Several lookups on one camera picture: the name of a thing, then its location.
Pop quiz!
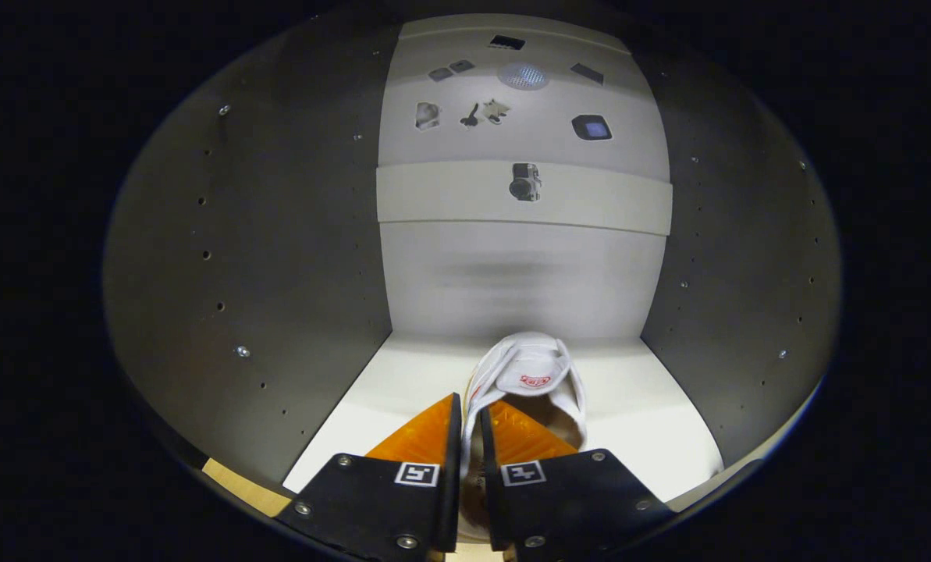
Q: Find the white shoe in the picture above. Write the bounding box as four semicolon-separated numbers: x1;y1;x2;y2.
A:
457;331;588;543

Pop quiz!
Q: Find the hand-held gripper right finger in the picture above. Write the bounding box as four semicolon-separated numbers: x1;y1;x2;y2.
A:
478;400;678;559

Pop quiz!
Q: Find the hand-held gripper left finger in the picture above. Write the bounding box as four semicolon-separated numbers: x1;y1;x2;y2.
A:
275;393;463;562

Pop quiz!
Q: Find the dark grey shoe cabinet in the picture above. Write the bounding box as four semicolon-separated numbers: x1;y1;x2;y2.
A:
102;12;844;547

